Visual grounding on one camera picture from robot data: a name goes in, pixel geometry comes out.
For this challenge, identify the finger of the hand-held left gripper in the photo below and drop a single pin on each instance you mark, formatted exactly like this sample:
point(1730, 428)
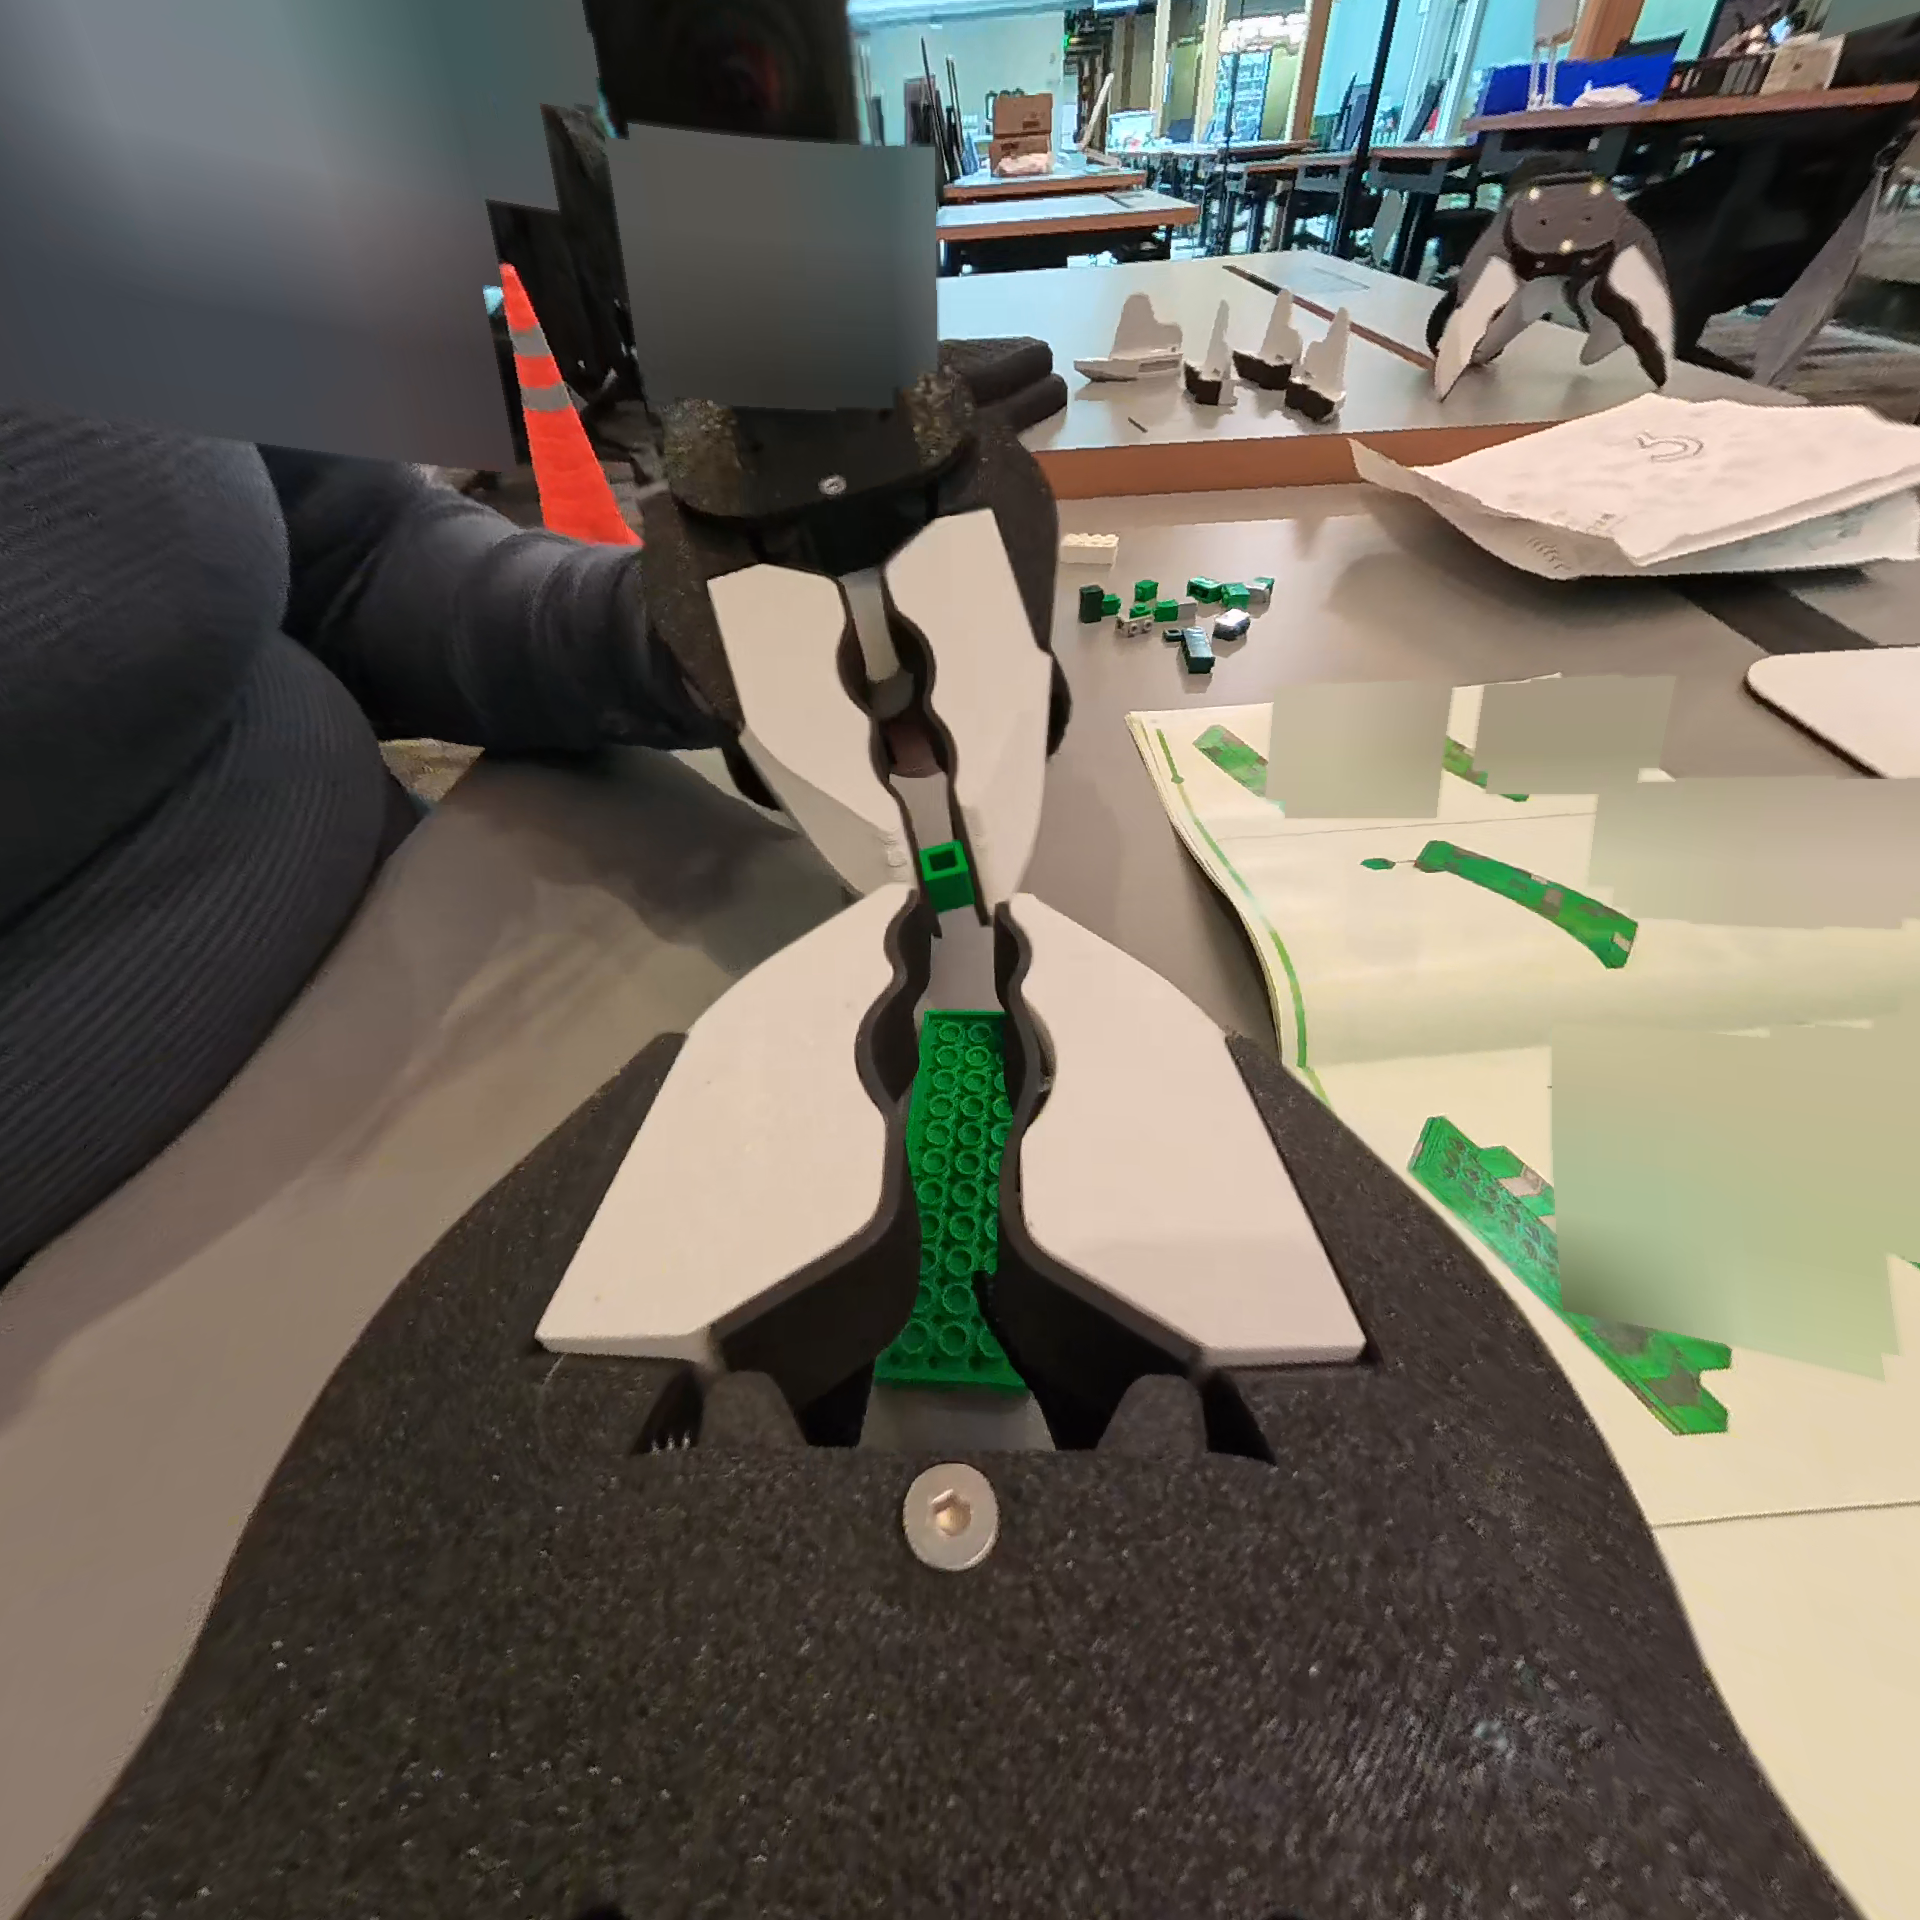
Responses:
point(781, 675)
point(982, 644)

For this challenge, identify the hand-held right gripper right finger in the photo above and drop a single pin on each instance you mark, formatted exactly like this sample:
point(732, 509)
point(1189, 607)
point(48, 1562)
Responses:
point(1171, 1184)

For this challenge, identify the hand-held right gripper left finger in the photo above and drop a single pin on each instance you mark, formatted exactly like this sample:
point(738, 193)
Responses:
point(720, 1171)

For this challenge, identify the green studded brick plate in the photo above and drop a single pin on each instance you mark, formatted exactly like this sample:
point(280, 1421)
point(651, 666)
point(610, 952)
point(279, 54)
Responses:
point(953, 1110)

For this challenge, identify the green square hollow brick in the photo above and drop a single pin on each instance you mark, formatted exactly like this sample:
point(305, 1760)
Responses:
point(946, 879)

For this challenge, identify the person's left forearm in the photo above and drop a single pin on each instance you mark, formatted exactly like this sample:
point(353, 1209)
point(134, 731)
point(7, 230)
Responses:
point(480, 615)

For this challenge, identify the desk with wooden edge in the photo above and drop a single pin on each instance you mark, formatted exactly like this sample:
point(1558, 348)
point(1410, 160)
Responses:
point(1051, 301)

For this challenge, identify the grey desk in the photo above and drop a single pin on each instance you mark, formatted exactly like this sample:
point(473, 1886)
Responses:
point(1350, 615)

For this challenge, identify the white brick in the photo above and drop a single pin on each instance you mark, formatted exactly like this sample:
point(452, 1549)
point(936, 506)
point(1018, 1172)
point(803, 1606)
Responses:
point(1091, 548)

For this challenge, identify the pile of small green bricks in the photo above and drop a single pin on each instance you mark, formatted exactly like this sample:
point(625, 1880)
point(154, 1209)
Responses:
point(1184, 608)

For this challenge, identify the black pouch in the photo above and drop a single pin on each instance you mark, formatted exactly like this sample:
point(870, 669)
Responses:
point(1005, 382)

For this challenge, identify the orange traffic cone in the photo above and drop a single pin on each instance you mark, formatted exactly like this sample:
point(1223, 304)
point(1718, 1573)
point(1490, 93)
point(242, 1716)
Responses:
point(554, 450)

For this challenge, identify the open building instruction booklet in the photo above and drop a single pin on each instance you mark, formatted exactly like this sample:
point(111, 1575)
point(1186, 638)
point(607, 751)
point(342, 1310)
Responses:
point(1350, 974)

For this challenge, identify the spare grey gripper finger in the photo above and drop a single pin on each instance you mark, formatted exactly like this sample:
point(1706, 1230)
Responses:
point(1322, 374)
point(1212, 368)
point(1132, 352)
point(1275, 345)

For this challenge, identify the background wooden table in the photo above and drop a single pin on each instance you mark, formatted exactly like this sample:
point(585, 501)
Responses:
point(1034, 182)
point(1051, 219)

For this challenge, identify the cardboard box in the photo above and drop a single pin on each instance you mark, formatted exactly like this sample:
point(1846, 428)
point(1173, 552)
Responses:
point(1020, 116)

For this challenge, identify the person's torso in dark sweater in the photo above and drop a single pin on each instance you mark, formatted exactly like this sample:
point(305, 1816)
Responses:
point(134, 840)

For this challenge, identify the crumpled white paper sheets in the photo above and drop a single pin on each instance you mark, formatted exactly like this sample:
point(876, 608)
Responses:
point(1651, 480)

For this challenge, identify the spare hand-held gripper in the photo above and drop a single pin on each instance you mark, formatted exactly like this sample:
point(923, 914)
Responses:
point(1560, 254)

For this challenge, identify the blue bin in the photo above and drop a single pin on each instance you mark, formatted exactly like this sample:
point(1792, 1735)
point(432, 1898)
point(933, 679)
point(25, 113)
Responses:
point(1574, 82)

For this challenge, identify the white rounded board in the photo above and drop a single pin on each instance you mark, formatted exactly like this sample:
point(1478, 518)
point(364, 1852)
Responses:
point(1844, 698)

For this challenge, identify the long dark background table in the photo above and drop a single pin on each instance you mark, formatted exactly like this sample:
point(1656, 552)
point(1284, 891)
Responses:
point(1725, 113)

